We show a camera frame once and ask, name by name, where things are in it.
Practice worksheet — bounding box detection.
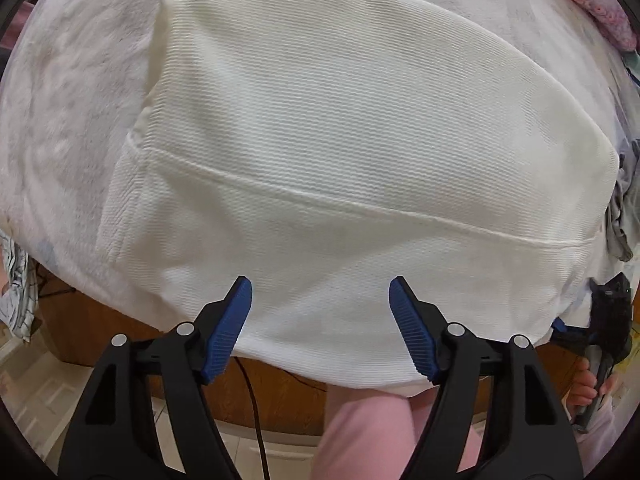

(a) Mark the white knit sweater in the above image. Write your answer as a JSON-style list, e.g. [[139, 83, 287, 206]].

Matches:
[[96, 0, 618, 396]]

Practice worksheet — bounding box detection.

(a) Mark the person's right hand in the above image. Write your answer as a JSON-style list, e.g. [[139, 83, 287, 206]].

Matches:
[[565, 358, 618, 416]]

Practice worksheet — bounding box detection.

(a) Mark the grey cloth on bed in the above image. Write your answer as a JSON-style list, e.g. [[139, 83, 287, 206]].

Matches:
[[605, 139, 639, 262]]

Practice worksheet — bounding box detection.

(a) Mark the pink trouser leg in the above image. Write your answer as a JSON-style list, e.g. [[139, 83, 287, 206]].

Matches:
[[309, 383, 484, 480]]

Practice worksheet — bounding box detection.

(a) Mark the printed paper clutter on floor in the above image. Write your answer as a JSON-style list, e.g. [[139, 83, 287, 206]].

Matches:
[[1, 232, 38, 342]]

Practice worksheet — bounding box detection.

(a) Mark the white patterned bed sheet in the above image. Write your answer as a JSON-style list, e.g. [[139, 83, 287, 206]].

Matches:
[[1, 0, 639, 330]]

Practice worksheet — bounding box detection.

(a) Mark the black cable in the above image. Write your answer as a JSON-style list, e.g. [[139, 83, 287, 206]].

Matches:
[[232, 356, 274, 480]]

